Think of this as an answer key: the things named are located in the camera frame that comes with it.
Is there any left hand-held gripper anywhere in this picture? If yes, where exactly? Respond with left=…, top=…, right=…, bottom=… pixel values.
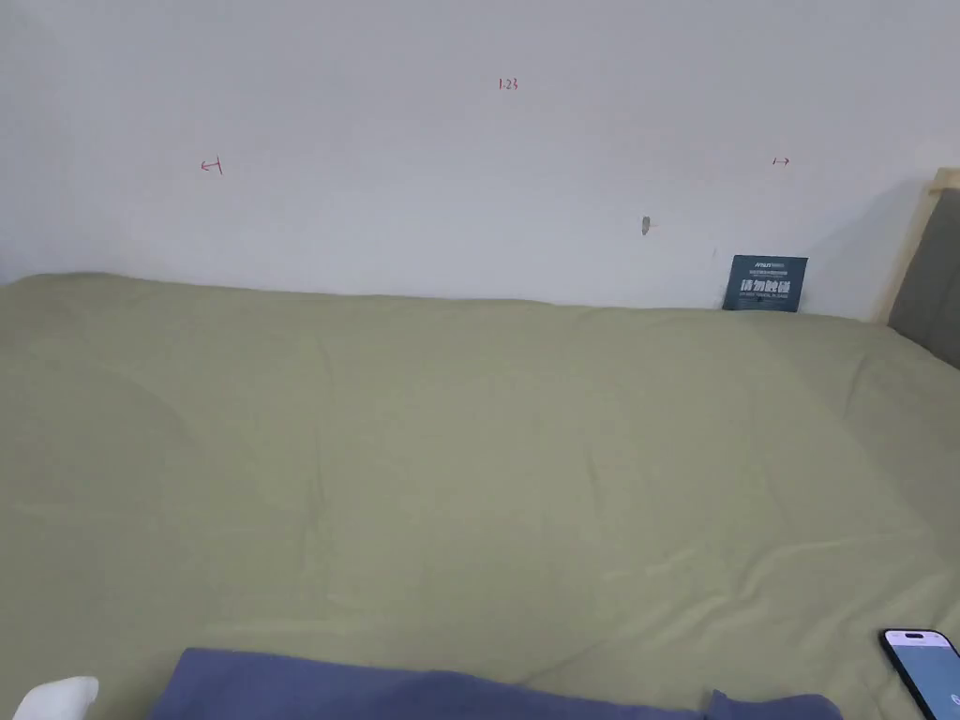
left=10, top=675, right=101, bottom=720

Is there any dark blue shirt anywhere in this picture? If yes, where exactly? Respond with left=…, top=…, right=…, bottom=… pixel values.
left=147, top=648, right=845, bottom=720

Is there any bed with pale green sheet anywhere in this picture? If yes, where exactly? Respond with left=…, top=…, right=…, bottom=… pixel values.
left=0, top=272, right=960, bottom=720

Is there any dark blue sign card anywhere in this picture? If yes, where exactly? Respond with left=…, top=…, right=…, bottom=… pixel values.
left=722, top=254, right=810, bottom=314

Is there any black smartphone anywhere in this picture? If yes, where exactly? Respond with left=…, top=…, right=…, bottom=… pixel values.
left=878, top=628, right=960, bottom=720

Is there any grey padded headboard wooden frame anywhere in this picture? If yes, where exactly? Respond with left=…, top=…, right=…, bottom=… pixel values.
left=869, top=167, right=960, bottom=372

